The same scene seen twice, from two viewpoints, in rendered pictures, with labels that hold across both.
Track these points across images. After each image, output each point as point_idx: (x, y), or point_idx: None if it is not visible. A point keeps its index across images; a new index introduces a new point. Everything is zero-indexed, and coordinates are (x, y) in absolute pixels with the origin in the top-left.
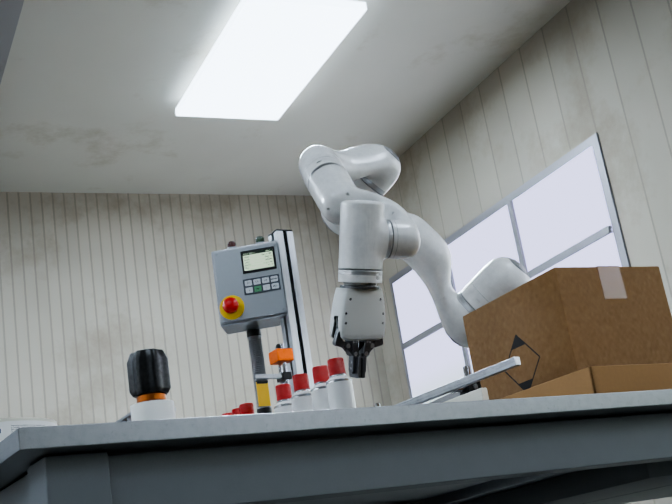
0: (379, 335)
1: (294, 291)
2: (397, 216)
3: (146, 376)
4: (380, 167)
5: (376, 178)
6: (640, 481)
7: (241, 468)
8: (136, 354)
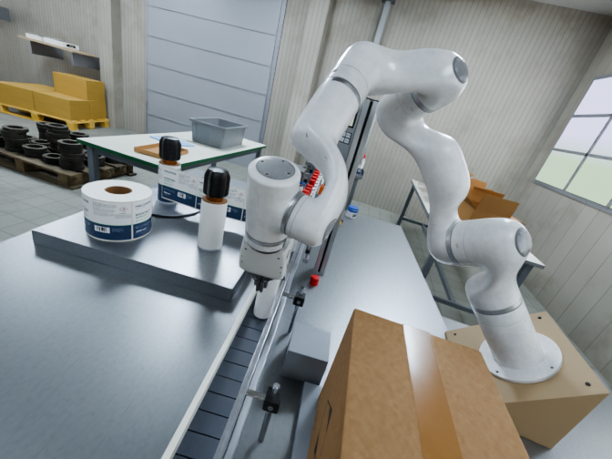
0: (275, 278)
1: (358, 149)
2: (321, 195)
3: (206, 186)
4: (427, 86)
5: (423, 96)
6: None
7: None
8: (206, 170)
